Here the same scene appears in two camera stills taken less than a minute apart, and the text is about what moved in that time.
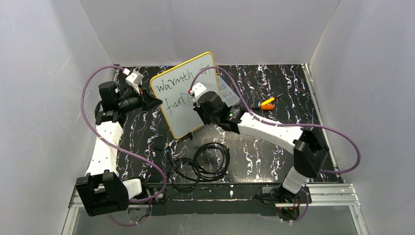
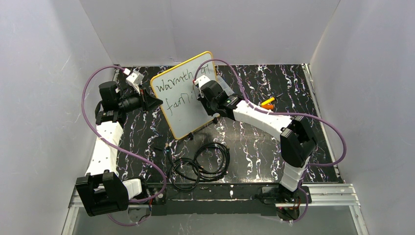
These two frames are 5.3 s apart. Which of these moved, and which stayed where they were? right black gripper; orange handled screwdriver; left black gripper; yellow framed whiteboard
Moved: right black gripper
Stayed: yellow framed whiteboard; orange handled screwdriver; left black gripper
